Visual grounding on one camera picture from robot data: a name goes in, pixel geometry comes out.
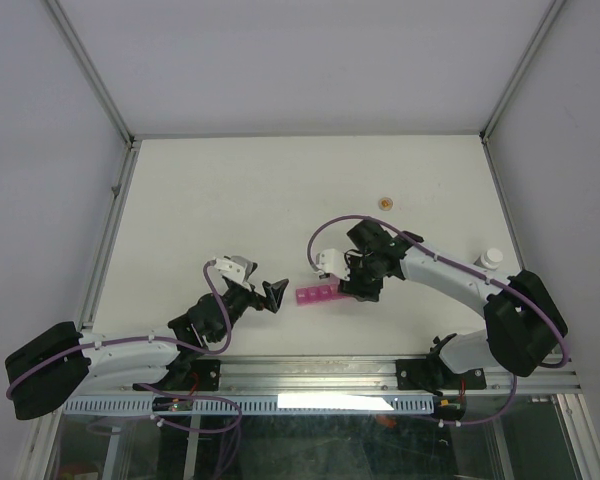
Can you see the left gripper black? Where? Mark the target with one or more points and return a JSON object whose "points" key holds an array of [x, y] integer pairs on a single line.
{"points": [[272, 292]]}

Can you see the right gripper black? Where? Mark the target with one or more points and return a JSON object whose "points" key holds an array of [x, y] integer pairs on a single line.
{"points": [[358, 290]]}

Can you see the pink weekly pill organizer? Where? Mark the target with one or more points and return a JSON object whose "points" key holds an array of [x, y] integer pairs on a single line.
{"points": [[318, 294]]}

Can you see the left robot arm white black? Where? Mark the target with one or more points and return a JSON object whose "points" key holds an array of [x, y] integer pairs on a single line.
{"points": [[63, 361]]}

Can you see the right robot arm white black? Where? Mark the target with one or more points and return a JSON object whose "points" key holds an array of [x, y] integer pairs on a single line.
{"points": [[522, 323]]}

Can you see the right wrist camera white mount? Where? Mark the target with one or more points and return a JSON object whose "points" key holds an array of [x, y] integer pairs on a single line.
{"points": [[331, 262]]}

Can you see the aluminium mounting rail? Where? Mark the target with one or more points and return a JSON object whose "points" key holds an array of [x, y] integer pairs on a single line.
{"points": [[364, 375]]}

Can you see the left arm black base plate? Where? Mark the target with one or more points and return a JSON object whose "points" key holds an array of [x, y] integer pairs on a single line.
{"points": [[200, 375]]}

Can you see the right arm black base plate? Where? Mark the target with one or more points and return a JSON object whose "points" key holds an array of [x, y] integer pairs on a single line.
{"points": [[434, 377]]}

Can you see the grey slotted cable duct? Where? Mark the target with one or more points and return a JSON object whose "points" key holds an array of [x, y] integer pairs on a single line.
{"points": [[136, 405]]}

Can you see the right aluminium frame post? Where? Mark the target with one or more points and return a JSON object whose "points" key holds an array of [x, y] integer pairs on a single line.
{"points": [[537, 40]]}

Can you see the aluminium frame post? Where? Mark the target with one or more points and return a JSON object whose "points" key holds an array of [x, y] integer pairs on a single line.
{"points": [[88, 69], [537, 40]]}

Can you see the left aluminium frame post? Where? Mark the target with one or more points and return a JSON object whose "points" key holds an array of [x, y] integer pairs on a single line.
{"points": [[88, 69]]}

